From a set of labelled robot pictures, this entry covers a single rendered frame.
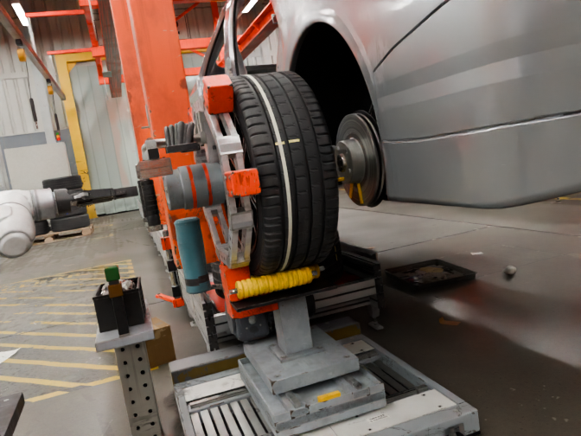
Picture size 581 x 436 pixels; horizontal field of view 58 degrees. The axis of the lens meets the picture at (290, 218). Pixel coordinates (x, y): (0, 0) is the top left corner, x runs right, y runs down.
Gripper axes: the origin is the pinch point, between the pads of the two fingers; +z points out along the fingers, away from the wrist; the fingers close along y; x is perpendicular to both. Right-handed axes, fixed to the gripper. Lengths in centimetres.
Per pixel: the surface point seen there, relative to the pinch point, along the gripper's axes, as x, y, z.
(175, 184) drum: 1.1, -7.0, 13.8
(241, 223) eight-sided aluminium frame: 18.9, -26.2, 24.8
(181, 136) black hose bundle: -8.9, -23.9, 13.8
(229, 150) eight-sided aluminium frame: -1.4, -31.2, 24.2
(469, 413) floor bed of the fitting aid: 88, -39, 77
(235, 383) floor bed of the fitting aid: 73, 33, 31
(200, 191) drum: 4.7, -8.1, 20.8
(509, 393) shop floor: 93, -27, 106
